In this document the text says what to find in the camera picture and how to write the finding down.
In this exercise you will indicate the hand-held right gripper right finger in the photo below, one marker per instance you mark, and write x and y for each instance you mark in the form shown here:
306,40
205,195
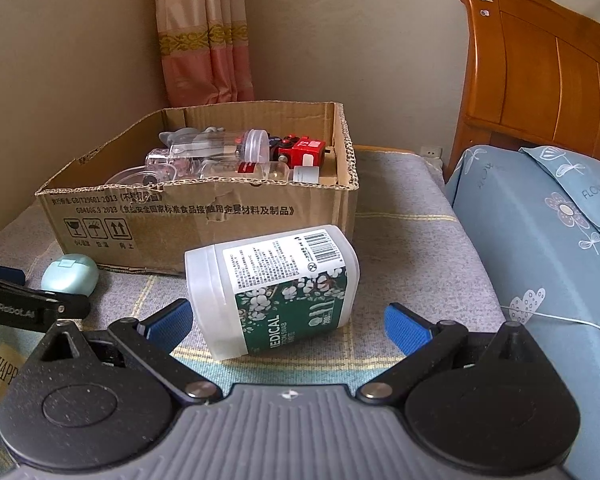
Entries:
405,325

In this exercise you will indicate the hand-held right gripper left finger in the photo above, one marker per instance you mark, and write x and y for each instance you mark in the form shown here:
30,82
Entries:
172,322

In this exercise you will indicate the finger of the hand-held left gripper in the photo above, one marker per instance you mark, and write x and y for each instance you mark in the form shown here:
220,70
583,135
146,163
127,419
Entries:
40,310
0,272

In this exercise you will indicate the mint green case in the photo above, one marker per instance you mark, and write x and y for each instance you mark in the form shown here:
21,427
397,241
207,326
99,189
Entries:
70,272

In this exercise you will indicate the cardboard box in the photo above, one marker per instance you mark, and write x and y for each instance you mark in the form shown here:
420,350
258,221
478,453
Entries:
180,230

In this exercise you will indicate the white cotton swab container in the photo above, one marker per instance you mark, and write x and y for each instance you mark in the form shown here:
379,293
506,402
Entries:
280,305

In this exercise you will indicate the clear plastic funnel container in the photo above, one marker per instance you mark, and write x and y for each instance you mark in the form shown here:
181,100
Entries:
140,175

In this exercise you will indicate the clear plastic wide-mouth bottle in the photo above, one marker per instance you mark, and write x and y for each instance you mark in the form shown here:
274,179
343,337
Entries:
215,149

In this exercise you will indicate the printed checked blanket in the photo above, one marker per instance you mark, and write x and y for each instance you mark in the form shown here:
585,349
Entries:
405,240

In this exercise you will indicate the blue floral quilt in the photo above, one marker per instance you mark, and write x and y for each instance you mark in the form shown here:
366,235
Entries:
505,240

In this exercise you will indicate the grey animal toy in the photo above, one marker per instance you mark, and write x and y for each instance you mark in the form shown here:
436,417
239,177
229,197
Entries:
180,136

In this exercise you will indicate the blue floral pillow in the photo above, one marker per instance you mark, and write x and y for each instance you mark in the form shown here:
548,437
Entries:
570,195

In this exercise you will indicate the dark toy car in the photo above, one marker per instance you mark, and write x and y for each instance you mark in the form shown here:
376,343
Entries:
290,138

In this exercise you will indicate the pink curtain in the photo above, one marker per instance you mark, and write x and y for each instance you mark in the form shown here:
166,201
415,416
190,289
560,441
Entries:
200,60

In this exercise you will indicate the wooden bed headboard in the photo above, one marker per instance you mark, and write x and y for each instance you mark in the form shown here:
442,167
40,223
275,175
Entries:
530,85

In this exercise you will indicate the white wall socket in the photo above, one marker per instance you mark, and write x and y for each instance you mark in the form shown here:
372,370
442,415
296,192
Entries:
431,151

